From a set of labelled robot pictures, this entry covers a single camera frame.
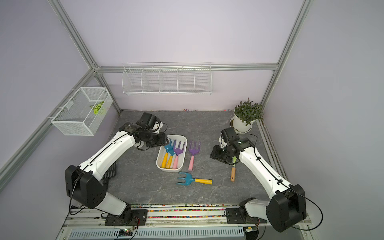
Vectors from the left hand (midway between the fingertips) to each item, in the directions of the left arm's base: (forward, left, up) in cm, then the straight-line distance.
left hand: (166, 143), depth 80 cm
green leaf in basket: (+19, +37, +12) cm, 43 cm away
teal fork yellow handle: (-14, -11, -17) cm, 25 cm away
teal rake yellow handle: (+5, +2, -13) cm, 15 cm away
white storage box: (+12, -7, -13) cm, 19 cm away
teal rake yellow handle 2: (+4, -1, -17) cm, 18 cm away
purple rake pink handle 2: (+4, -4, -17) cm, 18 cm away
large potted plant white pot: (+17, -48, +1) cm, 51 cm away
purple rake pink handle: (+5, -15, -19) cm, 25 cm away
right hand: (-7, -25, -4) cm, 26 cm away
